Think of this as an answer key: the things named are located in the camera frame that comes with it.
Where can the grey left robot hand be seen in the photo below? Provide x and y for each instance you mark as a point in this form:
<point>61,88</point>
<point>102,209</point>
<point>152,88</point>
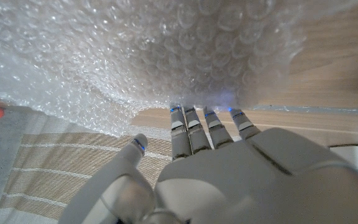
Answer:
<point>244,180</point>

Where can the clear bubble wrap sheet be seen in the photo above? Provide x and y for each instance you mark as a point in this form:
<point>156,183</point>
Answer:
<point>135,46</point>

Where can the beige striped backdrop cloth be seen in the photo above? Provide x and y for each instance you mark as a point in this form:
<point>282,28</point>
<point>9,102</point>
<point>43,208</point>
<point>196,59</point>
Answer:
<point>57,161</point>

